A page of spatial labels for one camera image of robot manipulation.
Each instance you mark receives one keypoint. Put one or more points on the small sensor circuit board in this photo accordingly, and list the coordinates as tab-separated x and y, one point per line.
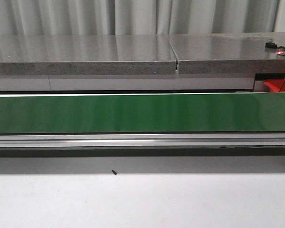
280	50

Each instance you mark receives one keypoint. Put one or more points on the red plastic tray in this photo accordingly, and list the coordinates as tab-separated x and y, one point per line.
275	85

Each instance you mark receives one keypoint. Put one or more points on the aluminium conveyor frame rail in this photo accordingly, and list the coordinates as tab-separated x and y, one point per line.
143	140

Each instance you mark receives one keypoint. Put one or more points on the white pleated curtain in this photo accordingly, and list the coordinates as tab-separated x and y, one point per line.
140	17

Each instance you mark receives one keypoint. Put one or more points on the grey stone countertop slab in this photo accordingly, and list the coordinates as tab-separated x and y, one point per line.
140	54

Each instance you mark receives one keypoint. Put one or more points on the green conveyor belt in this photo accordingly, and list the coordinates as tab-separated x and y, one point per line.
236	112

